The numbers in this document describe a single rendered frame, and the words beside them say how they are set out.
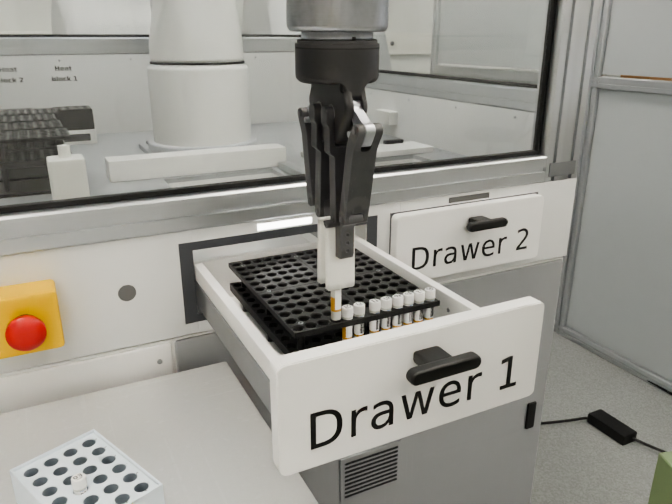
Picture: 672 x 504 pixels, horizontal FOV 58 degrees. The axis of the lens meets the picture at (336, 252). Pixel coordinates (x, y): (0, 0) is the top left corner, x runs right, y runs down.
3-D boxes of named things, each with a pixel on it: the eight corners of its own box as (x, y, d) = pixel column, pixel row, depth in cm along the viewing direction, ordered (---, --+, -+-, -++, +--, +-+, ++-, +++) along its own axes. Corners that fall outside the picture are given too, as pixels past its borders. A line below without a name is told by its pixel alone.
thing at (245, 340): (511, 378, 65) (517, 327, 63) (289, 447, 54) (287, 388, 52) (341, 261, 98) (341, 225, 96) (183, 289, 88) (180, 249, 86)
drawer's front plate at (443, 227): (537, 257, 105) (545, 195, 101) (394, 286, 92) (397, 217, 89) (530, 253, 106) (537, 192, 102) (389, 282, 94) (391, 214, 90)
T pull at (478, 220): (508, 226, 94) (509, 218, 94) (470, 233, 91) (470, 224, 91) (493, 220, 97) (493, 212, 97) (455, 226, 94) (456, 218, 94)
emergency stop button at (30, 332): (49, 349, 66) (43, 316, 65) (8, 357, 65) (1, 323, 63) (48, 337, 69) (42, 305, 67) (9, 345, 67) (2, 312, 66)
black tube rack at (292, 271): (436, 351, 70) (440, 300, 68) (296, 389, 62) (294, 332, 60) (347, 284, 88) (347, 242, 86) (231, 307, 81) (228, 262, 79)
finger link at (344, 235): (348, 204, 58) (363, 211, 55) (348, 253, 60) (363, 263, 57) (334, 206, 57) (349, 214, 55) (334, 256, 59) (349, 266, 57)
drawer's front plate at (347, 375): (533, 395, 64) (546, 300, 61) (280, 479, 52) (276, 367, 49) (522, 387, 66) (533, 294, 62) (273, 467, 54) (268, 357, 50)
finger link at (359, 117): (353, 82, 54) (383, 83, 50) (354, 140, 56) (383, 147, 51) (329, 83, 53) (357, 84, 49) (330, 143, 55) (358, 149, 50)
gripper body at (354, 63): (399, 36, 51) (394, 146, 55) (352, 34, 58) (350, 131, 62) (318, 37, 48) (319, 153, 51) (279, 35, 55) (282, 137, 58)
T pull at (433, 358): (482, 368, 54) (483, 354, 54) (412, 388, 51) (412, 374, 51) (457, 350, 57) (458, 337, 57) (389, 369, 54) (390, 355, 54)
